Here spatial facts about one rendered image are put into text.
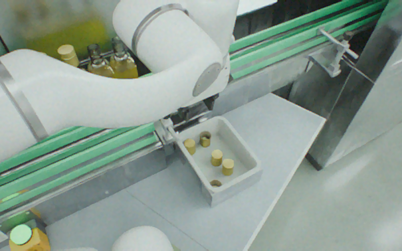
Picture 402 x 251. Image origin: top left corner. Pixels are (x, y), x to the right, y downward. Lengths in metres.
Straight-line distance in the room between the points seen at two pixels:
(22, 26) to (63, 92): 0.58
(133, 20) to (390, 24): 1.04
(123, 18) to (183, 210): 0.65
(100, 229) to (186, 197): 0.25
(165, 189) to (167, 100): 0.66
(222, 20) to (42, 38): 0.59
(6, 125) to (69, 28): 0.62
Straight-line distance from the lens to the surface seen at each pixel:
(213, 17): 0.38
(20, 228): 0.90
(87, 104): 0.30
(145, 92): 0.30
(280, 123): 1.12
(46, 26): 0.88
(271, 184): 0.98
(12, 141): 0.31
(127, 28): 0.37
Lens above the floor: 1.60
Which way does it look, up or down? 52 degrees down
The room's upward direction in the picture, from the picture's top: straight up
